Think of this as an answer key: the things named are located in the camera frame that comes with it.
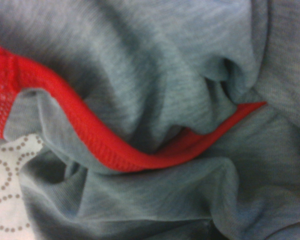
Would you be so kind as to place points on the grey garment with red trim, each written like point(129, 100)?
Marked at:
point(165, 112)

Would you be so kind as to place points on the white circle-print bed sheet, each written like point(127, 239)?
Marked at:
point(5, 190)

